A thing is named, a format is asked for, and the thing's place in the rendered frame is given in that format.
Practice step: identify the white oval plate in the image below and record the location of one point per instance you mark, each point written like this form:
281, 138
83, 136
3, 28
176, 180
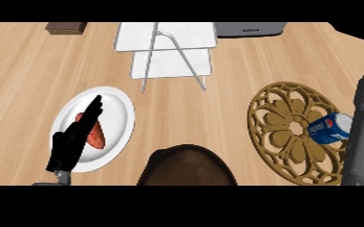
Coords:
111, 121

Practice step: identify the dark brown round object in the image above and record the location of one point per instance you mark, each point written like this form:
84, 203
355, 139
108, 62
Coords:
186, 166

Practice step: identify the orange sweet potato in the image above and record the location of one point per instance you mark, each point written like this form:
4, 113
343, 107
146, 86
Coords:
98, 138

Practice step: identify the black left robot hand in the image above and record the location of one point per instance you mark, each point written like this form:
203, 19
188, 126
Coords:
71, 141

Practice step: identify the white tiered shelf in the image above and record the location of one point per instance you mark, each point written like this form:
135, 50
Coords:
166, 48

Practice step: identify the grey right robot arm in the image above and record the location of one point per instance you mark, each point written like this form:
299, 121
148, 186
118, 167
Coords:
354, 147

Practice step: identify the gold openwork round placemat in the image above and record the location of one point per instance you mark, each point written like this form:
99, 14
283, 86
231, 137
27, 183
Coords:
284, 131

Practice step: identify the dark brown wooden block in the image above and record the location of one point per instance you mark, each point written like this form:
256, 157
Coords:
65, 28

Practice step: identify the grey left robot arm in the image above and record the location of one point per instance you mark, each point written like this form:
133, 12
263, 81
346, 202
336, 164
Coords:
59, 179

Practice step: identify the grey appliance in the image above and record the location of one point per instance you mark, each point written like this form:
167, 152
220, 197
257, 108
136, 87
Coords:
250, 29

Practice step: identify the blue soda can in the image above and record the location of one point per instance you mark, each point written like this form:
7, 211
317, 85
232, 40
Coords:
328, 128

